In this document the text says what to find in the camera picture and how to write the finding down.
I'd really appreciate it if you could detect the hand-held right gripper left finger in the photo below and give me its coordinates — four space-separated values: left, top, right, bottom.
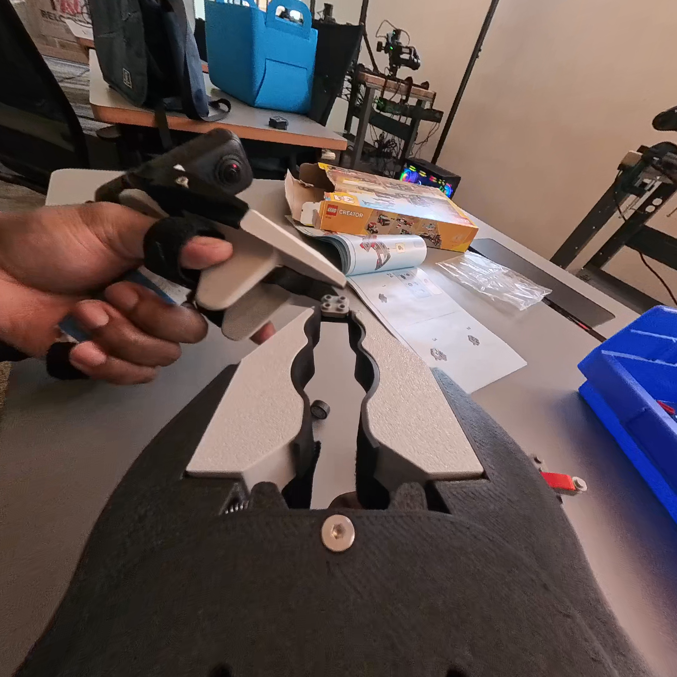
188 310 319 494

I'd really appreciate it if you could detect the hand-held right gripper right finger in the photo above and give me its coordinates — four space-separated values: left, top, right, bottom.
349 312 486 494

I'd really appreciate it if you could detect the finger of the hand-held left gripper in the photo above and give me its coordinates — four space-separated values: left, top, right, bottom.
194 238 321 342
235 210 349 289

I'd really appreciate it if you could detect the red white toy brick airplane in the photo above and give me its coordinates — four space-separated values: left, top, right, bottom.
529 455 589 498

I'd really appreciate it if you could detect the wooden top office desk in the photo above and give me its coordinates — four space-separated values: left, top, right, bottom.
89 48 349 178

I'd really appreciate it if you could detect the grey desk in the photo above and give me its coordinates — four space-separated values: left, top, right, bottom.
0 167 677 677

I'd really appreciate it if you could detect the person's left hand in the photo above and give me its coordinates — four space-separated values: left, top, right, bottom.
0 201 279 385

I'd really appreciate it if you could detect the white instruction booklet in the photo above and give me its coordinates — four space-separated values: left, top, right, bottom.
300 230 529 395

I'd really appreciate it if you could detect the orange toy brick cardboard box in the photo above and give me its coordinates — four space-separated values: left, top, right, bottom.
286 162 480 254

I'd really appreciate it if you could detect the black backpack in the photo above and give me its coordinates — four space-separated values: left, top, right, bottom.
87 0 232 120

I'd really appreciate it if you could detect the blue felt bag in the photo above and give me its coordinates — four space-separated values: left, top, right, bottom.
205 0 319 115

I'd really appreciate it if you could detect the computer with coloured lights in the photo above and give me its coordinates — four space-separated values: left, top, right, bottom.
399 159 462 200

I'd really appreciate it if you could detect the clear plastic bag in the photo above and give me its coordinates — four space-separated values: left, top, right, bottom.
434 252 552 312

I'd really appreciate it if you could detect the blue plastic bin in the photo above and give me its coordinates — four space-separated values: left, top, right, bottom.
578 306 677 521

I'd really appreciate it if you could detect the black camera stand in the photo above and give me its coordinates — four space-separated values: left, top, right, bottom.
344 22 446 170

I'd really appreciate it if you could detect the black camera tripod rig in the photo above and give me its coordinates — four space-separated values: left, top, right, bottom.
550 106 677 310

